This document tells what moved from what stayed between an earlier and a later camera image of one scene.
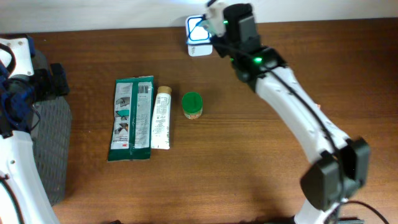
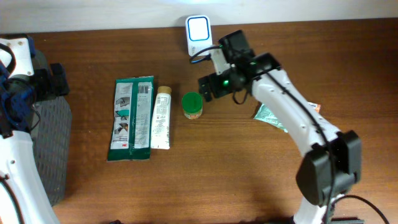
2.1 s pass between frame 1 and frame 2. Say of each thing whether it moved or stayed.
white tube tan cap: stayed
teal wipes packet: moved
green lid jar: stayed
